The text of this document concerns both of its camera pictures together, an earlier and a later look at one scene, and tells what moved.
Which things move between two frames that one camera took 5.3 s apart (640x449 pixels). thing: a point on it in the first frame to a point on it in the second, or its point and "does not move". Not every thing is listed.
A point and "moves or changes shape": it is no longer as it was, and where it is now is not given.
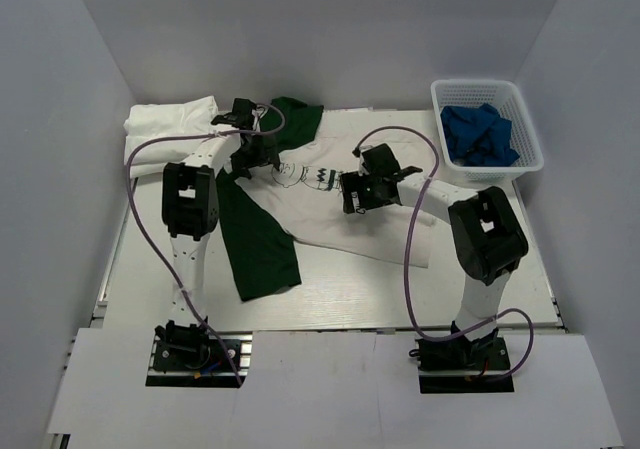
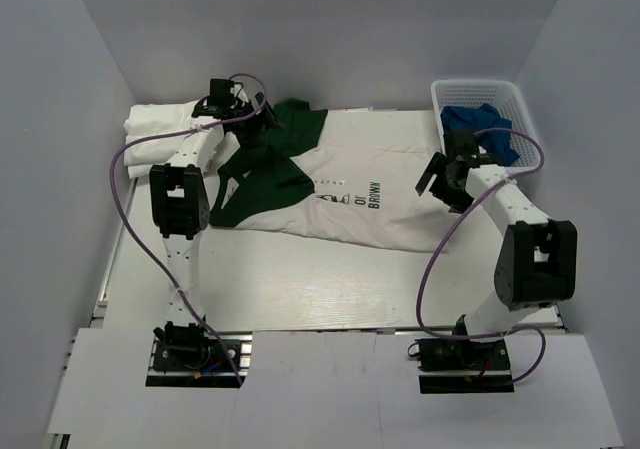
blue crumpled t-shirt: (478, 137) does not move
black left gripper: (267, 156) to (260, 125)
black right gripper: (354, 181) to (458, 201)
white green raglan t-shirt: (305, 197) moves or changes shape
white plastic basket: (508, 103) does not move
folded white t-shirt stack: (145, 122) does not move
